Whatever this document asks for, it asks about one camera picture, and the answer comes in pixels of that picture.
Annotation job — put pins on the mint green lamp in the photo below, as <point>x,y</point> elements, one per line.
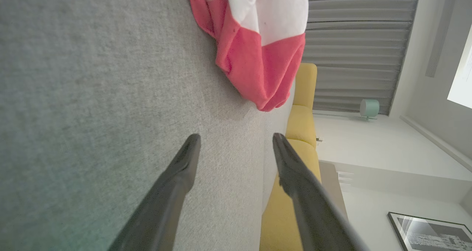
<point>370,108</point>

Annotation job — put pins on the yellow upholstered headboard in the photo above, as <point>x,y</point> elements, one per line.
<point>302,125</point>

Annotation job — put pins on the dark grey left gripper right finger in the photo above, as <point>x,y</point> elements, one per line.
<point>313,214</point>

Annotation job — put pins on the red and white shirt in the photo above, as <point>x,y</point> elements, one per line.
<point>258,59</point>

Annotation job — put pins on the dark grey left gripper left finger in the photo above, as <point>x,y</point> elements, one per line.
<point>166,206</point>

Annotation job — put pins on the black framed picture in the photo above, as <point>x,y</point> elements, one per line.
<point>431,232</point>

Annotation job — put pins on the grey fabric sofa seat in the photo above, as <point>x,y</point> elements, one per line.
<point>274,121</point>

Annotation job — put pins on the grey pleated curtain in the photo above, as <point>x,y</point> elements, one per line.
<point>354,59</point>

